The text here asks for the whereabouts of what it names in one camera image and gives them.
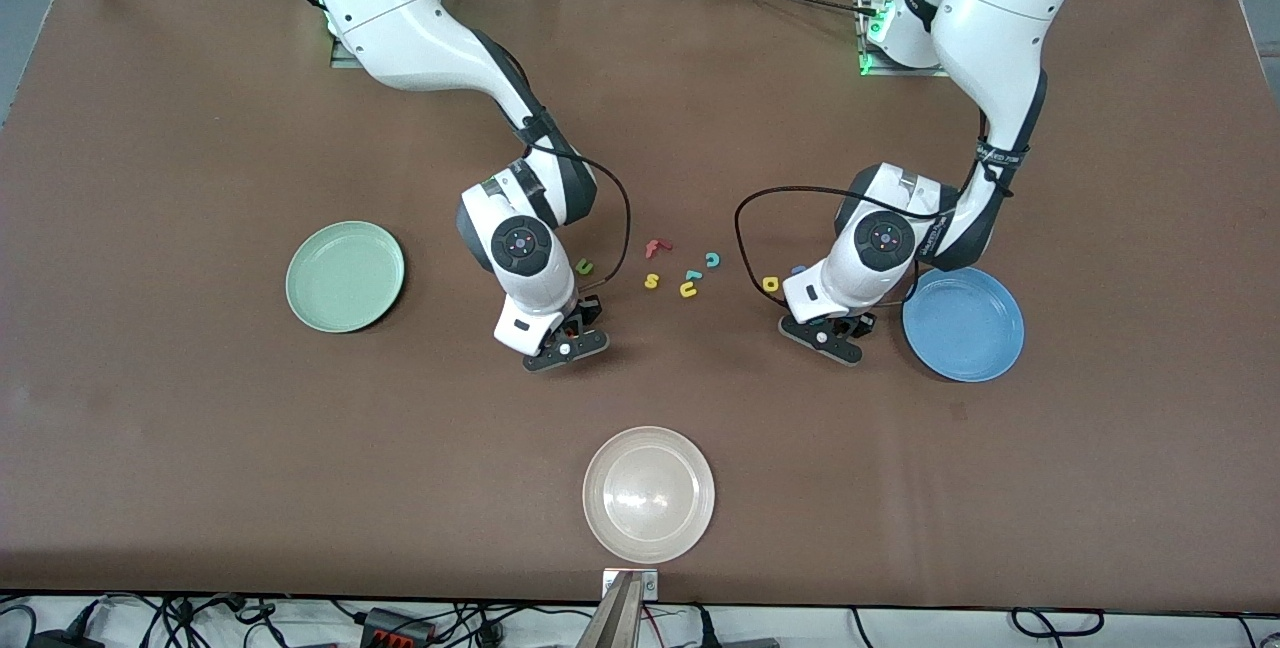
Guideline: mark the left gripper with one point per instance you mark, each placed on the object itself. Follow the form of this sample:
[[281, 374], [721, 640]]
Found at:
[[863, 325]]

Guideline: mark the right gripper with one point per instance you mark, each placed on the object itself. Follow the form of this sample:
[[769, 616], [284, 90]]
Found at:
[[586, 311]]

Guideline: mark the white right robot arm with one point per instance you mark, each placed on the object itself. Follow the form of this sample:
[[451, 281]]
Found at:
[[400, 18]]

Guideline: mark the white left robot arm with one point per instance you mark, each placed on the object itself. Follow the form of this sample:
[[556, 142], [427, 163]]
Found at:
[[1000, 18]]

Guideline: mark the red foam letter f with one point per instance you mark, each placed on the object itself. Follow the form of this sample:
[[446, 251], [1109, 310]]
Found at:
[[655, 248]]

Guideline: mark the blue round plate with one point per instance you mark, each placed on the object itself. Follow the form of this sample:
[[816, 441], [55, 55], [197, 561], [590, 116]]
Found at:
[[963, 324]]

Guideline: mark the white round plate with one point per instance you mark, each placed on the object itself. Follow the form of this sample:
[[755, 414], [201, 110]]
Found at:
[[649, 494]]

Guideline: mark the green round plate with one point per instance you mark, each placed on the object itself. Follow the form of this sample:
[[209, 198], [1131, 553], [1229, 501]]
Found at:
[[345, 276]]

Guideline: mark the red and black power strip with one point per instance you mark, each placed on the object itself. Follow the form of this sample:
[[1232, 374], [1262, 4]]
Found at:
[[398, 628]]

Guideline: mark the small metal table bracket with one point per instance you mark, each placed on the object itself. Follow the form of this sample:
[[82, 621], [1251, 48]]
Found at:
[[648, 583]]

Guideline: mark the grey camera mount pole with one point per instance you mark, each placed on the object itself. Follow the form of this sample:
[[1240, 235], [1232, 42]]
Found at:
[[615, 618]]

